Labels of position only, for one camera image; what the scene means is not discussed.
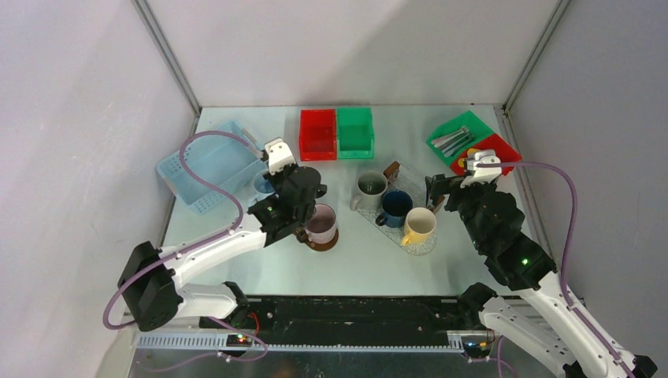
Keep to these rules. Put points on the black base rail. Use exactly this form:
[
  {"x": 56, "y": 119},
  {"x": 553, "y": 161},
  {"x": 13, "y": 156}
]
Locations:
[{"x": 358, "y": 321}]

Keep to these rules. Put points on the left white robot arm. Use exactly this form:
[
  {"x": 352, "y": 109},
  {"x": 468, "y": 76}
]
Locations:
[{"x": 156, "y": 284}]

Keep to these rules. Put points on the brown wooden oval tray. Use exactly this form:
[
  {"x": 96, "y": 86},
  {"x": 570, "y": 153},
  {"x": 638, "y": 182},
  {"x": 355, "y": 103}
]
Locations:
[{"x": 323, "y": 245}]

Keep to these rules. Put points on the light blue mug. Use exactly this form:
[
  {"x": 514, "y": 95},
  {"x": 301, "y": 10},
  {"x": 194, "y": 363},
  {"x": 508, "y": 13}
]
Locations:
[{"x": 262, "y": 188}]

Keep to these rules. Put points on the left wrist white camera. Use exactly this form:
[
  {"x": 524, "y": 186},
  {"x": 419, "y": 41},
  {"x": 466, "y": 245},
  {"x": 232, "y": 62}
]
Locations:
[{"x": 277, "y": 155}]

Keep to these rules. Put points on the red plastic bin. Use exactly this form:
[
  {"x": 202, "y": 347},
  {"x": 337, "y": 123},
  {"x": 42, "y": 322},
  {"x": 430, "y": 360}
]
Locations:
[{"x": 317, "y": 135}]

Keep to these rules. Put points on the mauve pink mug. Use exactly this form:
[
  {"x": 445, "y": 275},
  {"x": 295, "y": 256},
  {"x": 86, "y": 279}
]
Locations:
[{"x": 321, "y": 227}]

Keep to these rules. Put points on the red toothpaste bin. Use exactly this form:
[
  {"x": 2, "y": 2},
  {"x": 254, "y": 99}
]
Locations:
[{"x": 503, "y": 151}]

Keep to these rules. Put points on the grey mug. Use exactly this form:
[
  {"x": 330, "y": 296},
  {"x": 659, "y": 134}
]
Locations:
[{"x": 370, "y": 188}]

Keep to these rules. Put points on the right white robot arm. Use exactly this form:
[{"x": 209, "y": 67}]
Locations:
[{"x": 574, "y": 344}]

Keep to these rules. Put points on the cream yellow mug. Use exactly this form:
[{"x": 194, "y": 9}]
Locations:
[{"x": 419, "y": 224}]

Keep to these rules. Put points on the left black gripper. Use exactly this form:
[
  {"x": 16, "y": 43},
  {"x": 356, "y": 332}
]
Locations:
[{"x": 272, "y": 179}]

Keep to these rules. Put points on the dark blue mug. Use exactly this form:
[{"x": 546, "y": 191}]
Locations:
[{"x": 394, "y": 207}]

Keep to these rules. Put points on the green plastic bin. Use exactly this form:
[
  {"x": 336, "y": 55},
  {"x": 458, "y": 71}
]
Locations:
[{"x": 355, "y": 134}]

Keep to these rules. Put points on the clear glass oval tray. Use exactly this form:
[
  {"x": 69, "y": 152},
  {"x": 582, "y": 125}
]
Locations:
[{"x": 396, "y": 235}]

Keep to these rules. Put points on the light blue plastic basket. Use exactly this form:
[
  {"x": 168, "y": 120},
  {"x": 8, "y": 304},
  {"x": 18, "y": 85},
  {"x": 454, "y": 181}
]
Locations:
[{"x": 218, "y": 160}]

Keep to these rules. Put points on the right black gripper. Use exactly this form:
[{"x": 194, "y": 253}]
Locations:
[{"x": 439, "y": 184}]

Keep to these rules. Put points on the brown ended acrylic rack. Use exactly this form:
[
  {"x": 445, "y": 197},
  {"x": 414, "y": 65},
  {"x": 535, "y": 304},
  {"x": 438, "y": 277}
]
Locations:
[{"x": 401, "y": 177}]

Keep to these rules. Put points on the wrist white camera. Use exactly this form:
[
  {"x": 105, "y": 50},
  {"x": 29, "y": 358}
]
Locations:
[
  {"x": 481, "y": 167},
  {"x": 277, "y": 155}
]

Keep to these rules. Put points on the green toothbrush bin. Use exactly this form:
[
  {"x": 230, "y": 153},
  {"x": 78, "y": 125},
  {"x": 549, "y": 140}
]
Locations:
[{"x": 467, "y": 119}]

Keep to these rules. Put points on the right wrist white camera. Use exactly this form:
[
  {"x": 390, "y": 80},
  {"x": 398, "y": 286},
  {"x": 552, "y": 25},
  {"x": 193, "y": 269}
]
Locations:
[{"x": 481, "y": 167}]

